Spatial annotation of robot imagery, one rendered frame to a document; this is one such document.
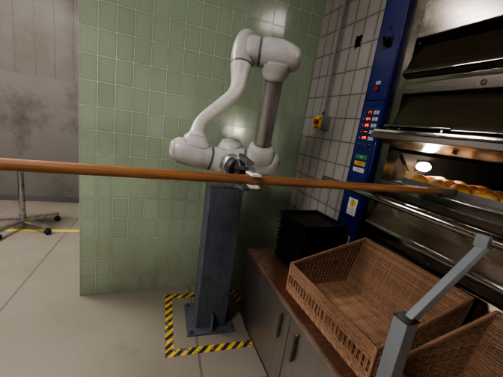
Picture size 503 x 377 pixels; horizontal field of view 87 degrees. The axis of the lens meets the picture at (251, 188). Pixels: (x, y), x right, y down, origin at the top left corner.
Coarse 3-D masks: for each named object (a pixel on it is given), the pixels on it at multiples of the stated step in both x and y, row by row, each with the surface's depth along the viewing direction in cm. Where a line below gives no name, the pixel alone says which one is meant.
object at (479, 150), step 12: (372, 132) 135; (396, 144) 134; (408, 144) 124; (420, 144) 115; (432, 144) 108; (444, 144) 102; (456, 144) 98; (468, 144) 94; (480, 144) 91; (492, 144) 88; (468, 156) 108; (480, 156) 102; (492, 156) 96
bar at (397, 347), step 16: (368, 192) 106; (400, 208) 92; (416, 208) 88; (448, 224) 78; (480, 240) 70; (496, 240) 67; (480, 256) 69; (448, 272) 69; (464, 272) 69; (432, 288) 69; (448, 288) 68; (416, 304) 68; (432, 304) 67; (400, 320) 66; (416, 320) 66; (400, 336) 65; (384, 352) 70; (400, 352) 66; (384, 368) 69; (400, 368) 68
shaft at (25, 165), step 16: (0, 160) 62; (16, 160) 63; (32, 160) 64; (112, 176) 71; (128, 176) 72; (144, 176) 73; (160, 176) 74; (176, 176) 76; (192, 176) 78; (208, 176) 79; (224, 176) 81; (240, 176) 83; (400, 192) 110; (416, 192) 112; (432, 192) 115
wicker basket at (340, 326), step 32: (320, 256) 139; (352, 256) 148; (384, 256) 136; (288, 288) 134; (320, 288) 140; (352, 288) 144; (384, 288) 131; (416, 288) 119; (320, 320) 110; (352, 320) 118; (384, 320) 122; (448, 320) 98; (352, 352) 100
